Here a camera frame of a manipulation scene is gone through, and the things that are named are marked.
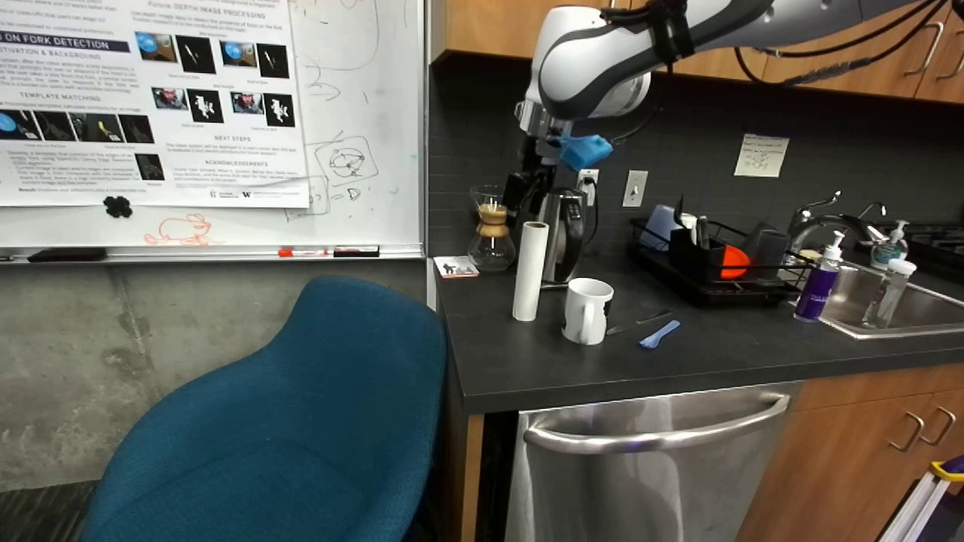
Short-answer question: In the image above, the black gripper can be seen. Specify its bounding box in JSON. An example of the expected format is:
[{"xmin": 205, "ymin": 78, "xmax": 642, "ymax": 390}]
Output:
[{"xmin": 501, "ymin": 131, "xmax": 572, "ymax": 293}]

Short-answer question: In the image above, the white tissue roll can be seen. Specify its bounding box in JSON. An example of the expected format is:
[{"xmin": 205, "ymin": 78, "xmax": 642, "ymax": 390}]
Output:
[{"xmin": 508, "ymin": 216, "xmax": 554, "ymax": 325}]

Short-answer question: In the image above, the glass pour-over coffee maker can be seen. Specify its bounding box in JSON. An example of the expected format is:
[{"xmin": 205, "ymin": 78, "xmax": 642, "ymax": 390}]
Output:
[{"xmin": 468, "ymin": 191, "xmax": 518, "ymax": 273}]

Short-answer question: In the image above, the steel electric kettle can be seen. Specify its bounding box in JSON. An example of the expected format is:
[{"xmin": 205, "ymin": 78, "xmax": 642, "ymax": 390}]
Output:
[{"xmin": 554, "ymin": 188, "xmax": 601, "ymax": 286}]

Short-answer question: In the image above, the white mug black print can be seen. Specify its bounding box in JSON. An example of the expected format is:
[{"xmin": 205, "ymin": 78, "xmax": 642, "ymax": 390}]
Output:
[{"xmin": 559, "ymin": 273, "xmax": 618, "ymax": 349}]

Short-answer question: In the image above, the blue dish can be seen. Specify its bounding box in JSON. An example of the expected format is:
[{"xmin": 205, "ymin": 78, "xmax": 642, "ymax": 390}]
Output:
[{"xmin": 642, "ymin": 200, "xmax": 686, "ymax": 251}]

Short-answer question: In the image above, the white dish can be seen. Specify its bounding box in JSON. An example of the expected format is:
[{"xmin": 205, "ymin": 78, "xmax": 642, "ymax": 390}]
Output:
[{"xmin": 672, "ymin": 208, "xmax": 703, "ymax": 246}]

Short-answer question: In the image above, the orange plastic dish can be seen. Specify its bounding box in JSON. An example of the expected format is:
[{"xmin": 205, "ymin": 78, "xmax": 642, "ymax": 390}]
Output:
[{"xmin": 716, "ymin": 241, "xmax": 754, "ymax": 284}]

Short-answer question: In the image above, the whiteboard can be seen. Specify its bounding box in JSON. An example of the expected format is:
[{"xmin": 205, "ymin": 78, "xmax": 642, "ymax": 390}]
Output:
[{"xmin": 0, "ymin": 0, "xmax": 432, "ymax": 265}]

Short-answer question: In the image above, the red marker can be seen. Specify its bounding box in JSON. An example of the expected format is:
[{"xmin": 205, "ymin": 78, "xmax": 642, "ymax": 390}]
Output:
[{"xmin": 275, "ymin": 244, "xmax": 334, "ymax": 262}]

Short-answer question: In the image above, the white handwritten note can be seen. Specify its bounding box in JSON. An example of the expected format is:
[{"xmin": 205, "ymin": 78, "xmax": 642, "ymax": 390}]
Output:
[{"xmin": 731, "ymin": 128, "xmax": 791, "ymax": 184}]

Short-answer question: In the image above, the purple soap pump bottle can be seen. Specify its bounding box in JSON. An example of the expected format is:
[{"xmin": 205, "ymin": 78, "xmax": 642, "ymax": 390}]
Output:
[{"xmin": 789, "ymin": 229, "xmax": 848, "ymax": 325}]

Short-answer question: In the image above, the stainless steel dishwasher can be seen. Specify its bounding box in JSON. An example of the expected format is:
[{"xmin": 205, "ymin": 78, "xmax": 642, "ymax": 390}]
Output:
[{"xmin": 504, "ymin": 385, "xmax": 807, "ymax": 542}]

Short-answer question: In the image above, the wooden lower cabinet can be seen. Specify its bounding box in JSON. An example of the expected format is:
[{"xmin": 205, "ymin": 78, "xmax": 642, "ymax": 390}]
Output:
[{"xmin": 735, "ymin": 360, "xmax": 964, "ymax": 542}]

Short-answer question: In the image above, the stainless steel sink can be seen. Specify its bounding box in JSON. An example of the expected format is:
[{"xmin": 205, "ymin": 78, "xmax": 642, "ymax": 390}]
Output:
[{"xmin": 817, "ymin": 262, "xmax": 964, "ymax": 343}]

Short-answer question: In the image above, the white poster with photos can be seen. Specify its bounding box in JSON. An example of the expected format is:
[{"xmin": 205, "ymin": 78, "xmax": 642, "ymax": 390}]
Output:
[{"xmin": 0, "ymin": 0, "xmax": 312, "ymax": 210}]

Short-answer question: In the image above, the black whiteboard eraser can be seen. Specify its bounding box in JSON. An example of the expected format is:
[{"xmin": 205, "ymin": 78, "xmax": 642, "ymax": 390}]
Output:
[{"xmin": 28, "ymin": 244, "xmax": 109, "ymax": 265}]

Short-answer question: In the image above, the yellow clamp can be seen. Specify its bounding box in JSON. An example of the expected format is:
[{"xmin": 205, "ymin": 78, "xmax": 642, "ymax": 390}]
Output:
[{"xmin": 929, "ymin": 454, "xmax": 964, "ymax": 486}]

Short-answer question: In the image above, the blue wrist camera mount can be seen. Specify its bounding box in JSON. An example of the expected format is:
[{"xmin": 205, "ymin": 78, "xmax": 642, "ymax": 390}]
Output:
[{"xmin": 554, "ymin": 131, "xmax": 618, "ymax": 173}]

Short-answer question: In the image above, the black wire dish rack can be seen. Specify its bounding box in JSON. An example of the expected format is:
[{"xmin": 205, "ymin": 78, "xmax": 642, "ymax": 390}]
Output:
[{"xmin": 629, "ymin": 203, "xmax": 807, "ymax": 310}]

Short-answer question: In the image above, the metal dishwasher handle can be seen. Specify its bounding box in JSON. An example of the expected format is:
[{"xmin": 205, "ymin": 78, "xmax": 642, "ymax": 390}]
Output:
[{"xmin": 522, "ymin": 389, "xmax": 791, "ymax": 458}]

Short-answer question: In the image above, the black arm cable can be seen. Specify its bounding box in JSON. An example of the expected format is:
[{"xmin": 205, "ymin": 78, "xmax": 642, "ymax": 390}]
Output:
[{"xmin": 728, "ymin": 0, "xmax": 964, "ymax": 89}]

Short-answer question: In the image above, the metal cabinet handle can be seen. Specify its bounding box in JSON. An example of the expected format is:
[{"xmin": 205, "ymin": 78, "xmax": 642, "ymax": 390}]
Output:
[
  {"xmin": 884, "ymin": 407, "xmax": 929, "ymax": 454},
  {"xmin": 922, "ymin": 404, "xmax": 961, "ymax": 449},
  {"xmin": 925, "ymin": 16, "xmax": 953, "ymax": 78}
]

